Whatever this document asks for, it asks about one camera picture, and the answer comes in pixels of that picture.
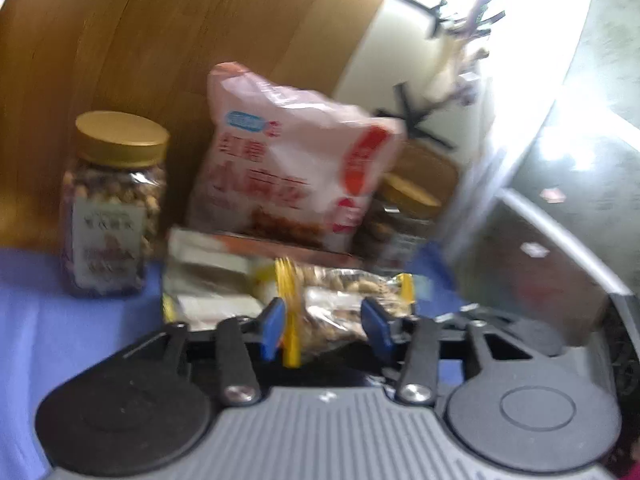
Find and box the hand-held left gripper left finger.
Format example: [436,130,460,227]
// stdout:
[122,298,287,407]

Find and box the blue printed bedsheet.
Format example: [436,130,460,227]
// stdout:
[0,242,468,480]

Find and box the gold-edged nut packet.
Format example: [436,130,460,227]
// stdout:
[275,257,417,367]

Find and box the large pink snack bag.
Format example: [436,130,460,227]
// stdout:
[187,62,407,252]

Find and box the wooden board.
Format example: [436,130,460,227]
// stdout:
[0,0,391,256]

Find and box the clear wafer packet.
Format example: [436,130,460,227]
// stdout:
[162,230,273,332]

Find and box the black stand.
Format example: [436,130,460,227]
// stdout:
[375,0,511,151]

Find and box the pecan jar gold lid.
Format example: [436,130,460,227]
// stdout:
[360,172,443,272]

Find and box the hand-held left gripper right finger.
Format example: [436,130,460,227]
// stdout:
[361,297,535,406]

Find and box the mixed nut jar gold lid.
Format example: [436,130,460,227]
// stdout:
[60,111,170,298]

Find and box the black cardboard box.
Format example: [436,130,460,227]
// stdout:
[161,227,451,361]

